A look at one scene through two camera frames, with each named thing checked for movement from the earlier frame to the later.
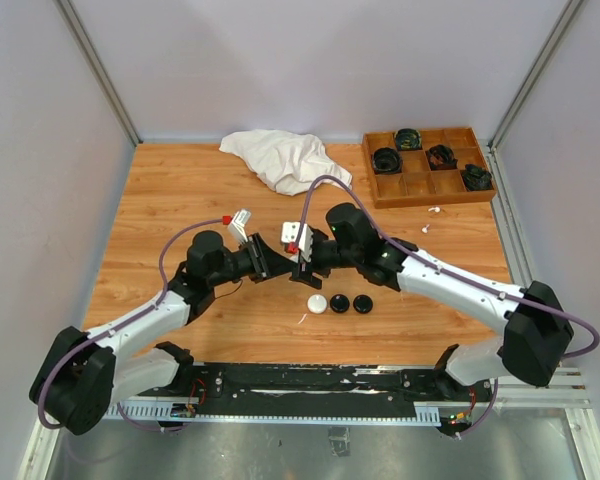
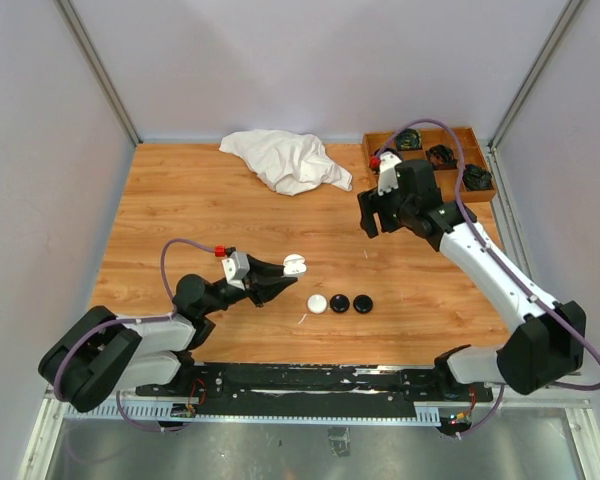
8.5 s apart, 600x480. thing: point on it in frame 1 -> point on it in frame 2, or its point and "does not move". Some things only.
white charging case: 317,303 does not move
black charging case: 362,303 does not move
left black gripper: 264,260 -> 267,290
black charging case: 339,303 does not move
